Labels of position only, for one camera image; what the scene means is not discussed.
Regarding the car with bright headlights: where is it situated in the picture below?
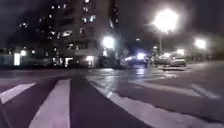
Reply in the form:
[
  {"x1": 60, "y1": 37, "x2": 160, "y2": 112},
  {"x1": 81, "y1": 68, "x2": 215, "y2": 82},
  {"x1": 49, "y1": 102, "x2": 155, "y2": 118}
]
[{"x1": 125, "y1": 50, "x2": 151, "y2": 70}]

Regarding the tall building with lit windows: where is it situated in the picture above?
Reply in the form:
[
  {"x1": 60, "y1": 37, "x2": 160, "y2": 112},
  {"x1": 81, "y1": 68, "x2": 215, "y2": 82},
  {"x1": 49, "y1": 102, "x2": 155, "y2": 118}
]
[{"x1": 49, "y1": 0, "x2": 122, "y2": 70}]

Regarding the street lamp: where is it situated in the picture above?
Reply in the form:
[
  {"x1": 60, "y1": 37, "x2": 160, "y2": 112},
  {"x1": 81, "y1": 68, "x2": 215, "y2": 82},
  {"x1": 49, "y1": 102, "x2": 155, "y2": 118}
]
[
  {"x1": 151, "y1": 7, "x2": 181, "y2": 66},
  {"x1": 194, "y1": 37, "x2": 208, "y2": 63}
]

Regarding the pale car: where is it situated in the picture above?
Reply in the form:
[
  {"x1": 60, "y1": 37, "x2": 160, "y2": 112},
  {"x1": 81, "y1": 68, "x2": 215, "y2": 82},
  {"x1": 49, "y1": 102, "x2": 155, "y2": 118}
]
[{"x1": 169, "y1": 55, "x2": 188, "y2": 68}]

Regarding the dark building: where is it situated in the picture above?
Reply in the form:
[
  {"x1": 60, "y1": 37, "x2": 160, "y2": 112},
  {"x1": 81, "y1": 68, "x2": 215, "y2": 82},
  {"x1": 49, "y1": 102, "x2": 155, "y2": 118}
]
[{"x1": 0, "y1": 9, "x2": 53, "y2": 68}]

